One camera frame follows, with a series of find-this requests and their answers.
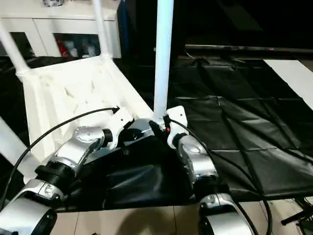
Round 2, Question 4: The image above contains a white plastic table leg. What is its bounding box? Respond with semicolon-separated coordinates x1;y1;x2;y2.
0;117;32;169
0;20;30;75
92;0;112;60
153;0;175;123

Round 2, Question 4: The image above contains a white plastic table top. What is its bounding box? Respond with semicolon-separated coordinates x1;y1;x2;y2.
15;55;167;184

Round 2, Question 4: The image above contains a black mat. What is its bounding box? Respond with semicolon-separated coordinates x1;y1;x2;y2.
0;51;313;211

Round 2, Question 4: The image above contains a red bottle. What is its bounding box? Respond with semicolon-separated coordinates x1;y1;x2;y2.
58;39;67;57

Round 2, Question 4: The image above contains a white cabinet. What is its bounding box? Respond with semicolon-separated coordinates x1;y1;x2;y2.
0;0;122;58

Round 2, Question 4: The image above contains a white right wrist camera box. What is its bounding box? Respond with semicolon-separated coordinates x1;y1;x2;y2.
164;106;188;147

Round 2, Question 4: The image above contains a silver metal rail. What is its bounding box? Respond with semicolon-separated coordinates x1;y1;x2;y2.
185;44;313;53

